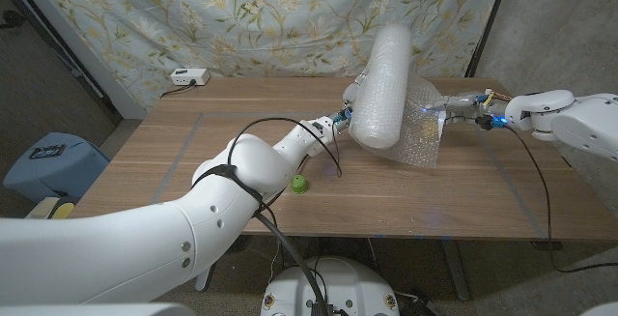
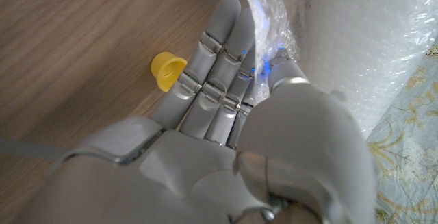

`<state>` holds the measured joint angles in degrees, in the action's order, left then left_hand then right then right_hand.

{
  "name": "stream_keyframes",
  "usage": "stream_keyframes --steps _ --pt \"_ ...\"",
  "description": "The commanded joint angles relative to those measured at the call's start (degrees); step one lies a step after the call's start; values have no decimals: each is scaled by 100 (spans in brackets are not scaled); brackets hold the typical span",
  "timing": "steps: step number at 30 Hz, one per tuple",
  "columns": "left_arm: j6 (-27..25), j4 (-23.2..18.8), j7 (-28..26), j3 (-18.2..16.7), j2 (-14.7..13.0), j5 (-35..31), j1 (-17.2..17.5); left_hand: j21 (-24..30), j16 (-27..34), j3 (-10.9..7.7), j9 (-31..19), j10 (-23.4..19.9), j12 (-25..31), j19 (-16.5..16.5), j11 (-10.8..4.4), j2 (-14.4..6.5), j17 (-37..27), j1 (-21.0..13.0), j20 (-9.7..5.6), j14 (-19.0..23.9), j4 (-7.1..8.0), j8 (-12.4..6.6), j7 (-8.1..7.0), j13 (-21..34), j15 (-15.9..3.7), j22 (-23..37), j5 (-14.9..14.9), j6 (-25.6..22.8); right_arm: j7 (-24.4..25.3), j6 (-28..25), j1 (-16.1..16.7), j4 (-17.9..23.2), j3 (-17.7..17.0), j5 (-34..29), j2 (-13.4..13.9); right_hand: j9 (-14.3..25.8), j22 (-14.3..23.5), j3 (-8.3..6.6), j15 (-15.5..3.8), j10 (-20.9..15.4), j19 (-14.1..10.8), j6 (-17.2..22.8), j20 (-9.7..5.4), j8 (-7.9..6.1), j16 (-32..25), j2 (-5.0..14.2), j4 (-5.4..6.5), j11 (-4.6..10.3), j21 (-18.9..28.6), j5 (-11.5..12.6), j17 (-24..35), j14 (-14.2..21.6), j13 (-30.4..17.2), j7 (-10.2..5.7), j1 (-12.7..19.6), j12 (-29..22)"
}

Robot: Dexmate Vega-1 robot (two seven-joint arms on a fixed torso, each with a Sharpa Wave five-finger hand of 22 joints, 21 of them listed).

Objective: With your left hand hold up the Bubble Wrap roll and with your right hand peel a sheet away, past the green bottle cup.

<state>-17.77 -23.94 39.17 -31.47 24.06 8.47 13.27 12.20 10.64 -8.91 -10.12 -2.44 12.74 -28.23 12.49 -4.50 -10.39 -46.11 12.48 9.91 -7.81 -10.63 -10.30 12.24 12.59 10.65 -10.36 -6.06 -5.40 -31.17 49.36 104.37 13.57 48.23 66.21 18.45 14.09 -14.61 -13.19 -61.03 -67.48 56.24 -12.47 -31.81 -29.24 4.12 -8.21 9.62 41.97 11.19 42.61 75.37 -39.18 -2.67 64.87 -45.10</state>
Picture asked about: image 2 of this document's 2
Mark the yellow bottle cap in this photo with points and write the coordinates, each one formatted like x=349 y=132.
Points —
x=167 y=70

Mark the clear bubble wrap roll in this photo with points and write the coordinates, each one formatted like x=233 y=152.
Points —
x=359 y=46

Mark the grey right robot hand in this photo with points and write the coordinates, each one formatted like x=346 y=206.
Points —
x=212 y=169

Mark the floral printed backdrop cloth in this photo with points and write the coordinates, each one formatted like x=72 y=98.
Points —
x=407 y=155

